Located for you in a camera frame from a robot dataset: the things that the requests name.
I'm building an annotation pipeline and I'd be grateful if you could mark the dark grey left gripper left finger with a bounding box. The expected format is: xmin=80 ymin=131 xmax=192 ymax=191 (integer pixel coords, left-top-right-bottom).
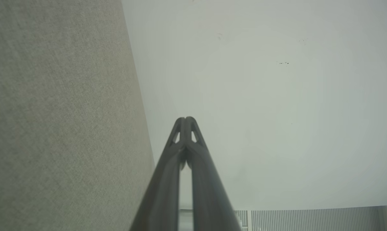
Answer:
xmin=129 ymin=117 xmax=186 ymax=231

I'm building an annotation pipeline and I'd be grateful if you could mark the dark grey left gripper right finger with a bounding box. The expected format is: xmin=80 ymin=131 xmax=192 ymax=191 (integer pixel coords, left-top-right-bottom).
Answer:
xmin=186 ymin=116 xmax=242 ymax=231

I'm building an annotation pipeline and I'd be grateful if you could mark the white ribbed panel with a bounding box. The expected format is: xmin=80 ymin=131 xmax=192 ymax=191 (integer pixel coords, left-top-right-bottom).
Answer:
xmin=235 ymin=206 xmax=386 ymax=231

